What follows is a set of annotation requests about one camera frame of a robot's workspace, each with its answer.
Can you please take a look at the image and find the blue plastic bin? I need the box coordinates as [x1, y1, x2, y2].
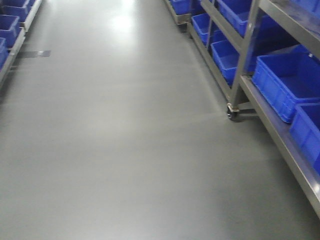
[251, 52, 320, 124]
[289, 103, 320, 166]
[211, 40, 240, 87]

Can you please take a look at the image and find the steel flow rack right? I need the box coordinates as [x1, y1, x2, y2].
[166, 0, 320, 213]

